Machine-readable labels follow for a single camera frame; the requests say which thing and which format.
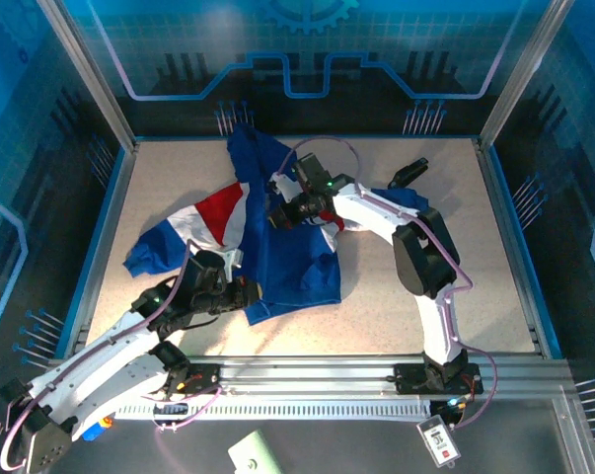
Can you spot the aluminium side frame rail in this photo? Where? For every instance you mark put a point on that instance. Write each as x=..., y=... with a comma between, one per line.
x=506, y=237
x=107, y=237

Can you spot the black stapler-shaped tool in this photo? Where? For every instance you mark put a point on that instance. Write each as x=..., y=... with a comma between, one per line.
x=409, y=174

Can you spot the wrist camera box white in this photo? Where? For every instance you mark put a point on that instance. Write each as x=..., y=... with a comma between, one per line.
x=233, y=259
x=283, y=186

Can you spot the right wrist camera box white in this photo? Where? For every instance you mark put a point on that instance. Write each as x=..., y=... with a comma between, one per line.
x=283, y=186

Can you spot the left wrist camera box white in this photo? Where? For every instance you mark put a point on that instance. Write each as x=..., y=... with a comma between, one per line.
x=233, y=259

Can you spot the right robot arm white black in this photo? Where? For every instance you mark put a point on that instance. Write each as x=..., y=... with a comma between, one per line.
x=425, y=257

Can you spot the aluminium front frame rail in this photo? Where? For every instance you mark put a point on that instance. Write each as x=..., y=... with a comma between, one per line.
x=307, y=372

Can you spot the blue red white jacket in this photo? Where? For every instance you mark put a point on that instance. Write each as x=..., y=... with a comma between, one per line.
x=287, y=257

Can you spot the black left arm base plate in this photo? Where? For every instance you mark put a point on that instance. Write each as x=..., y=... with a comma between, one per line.
x=203, y=379

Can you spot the blue block with orange studs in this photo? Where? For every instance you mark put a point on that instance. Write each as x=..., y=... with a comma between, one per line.
x=97, y=430

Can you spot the pale green card box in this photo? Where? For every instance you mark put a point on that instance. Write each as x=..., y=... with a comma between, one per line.
x=252, y=454

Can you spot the aluminium frame post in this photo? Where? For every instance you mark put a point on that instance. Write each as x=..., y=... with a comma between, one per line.
x=521, y=74
x=87, y=74

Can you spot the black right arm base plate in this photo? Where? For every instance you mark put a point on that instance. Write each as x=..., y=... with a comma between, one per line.
x=410, y=377

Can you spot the white badge card with holder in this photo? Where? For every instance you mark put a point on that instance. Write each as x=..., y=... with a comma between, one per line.
x=439, y=442

